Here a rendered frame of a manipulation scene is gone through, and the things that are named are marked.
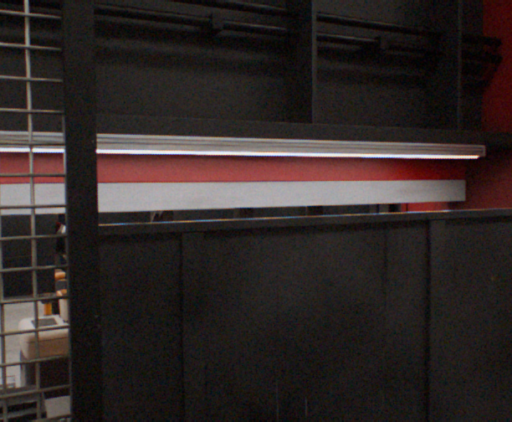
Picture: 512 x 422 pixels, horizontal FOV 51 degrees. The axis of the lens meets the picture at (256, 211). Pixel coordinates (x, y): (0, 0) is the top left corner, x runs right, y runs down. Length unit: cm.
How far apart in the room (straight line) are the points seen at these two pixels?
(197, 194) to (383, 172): 54
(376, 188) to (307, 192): 22
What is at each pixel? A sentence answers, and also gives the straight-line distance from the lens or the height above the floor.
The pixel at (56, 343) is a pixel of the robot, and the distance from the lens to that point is 241.
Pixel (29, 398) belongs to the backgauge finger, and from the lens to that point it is 103.
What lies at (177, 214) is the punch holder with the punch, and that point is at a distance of 124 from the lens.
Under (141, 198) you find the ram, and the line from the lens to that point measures 122.
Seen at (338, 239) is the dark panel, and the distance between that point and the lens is 87.
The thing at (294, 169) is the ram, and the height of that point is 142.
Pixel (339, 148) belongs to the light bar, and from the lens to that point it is 119.
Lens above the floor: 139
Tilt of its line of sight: 3 degrees down
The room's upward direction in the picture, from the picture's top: 1 degrees counter-clockwise
